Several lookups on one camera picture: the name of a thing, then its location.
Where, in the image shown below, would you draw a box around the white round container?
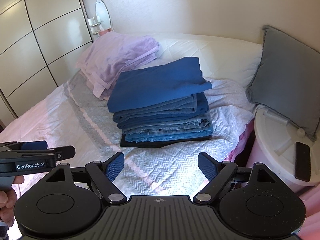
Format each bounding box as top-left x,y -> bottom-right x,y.
247,106 -> 319,192

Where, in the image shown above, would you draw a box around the folded blue denim stack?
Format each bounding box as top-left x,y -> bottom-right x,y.
113,92 -> 213,143

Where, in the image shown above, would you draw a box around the white pillow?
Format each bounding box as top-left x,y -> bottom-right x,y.
140,33 -> 263,87

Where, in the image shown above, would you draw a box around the person left hand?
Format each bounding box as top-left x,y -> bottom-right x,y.
0,188 -> 17,227

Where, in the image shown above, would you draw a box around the oval wall mirror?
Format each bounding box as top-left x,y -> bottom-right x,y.
95,0 -> 111,30

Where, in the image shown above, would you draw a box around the dark blue garment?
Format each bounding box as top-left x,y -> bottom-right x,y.
107,57 -> 212,113

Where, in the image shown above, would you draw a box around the white curved wardrobe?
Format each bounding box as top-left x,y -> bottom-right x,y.
1,0 -> 92,125

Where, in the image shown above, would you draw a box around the black smartphone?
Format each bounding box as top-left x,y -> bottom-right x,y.
295,142 -> 311,182

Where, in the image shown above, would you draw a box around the lilac folded sheets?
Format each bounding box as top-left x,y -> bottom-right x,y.
76,31 -> 159,100

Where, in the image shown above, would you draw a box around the grey cushion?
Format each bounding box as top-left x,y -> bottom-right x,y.
246,25 -> 319,141

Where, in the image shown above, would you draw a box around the small shelf with bottles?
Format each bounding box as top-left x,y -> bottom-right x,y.
88,15 -> 111,36

